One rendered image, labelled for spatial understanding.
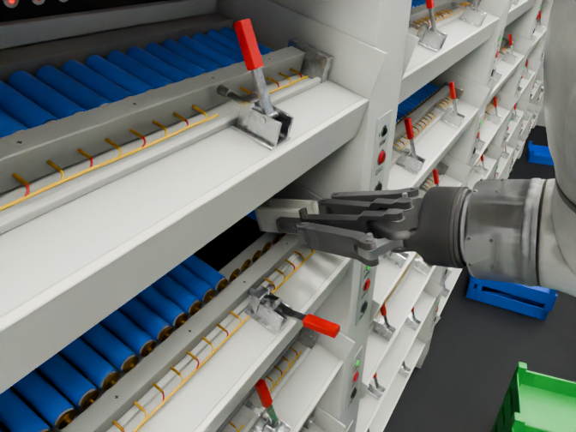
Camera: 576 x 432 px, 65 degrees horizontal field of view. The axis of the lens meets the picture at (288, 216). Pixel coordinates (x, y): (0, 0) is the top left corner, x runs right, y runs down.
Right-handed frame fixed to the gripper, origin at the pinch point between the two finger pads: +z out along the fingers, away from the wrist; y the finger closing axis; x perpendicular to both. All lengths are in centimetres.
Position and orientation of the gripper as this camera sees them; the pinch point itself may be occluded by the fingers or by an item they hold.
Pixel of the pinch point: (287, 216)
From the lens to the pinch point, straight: 52.3
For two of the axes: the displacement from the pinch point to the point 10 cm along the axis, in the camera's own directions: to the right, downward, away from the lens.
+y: -5.4, 4.4, -7.2
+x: 2.1, 9.0, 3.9
